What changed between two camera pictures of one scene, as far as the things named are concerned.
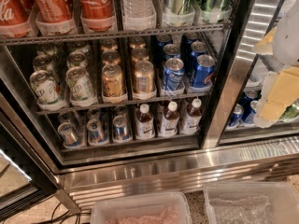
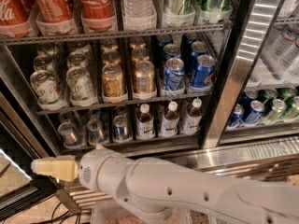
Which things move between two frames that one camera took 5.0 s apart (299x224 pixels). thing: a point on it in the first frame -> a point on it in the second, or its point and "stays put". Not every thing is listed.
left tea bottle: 144,123 stays put
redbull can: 121,129 stays put
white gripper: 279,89 -> 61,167
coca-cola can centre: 97,8 stays put
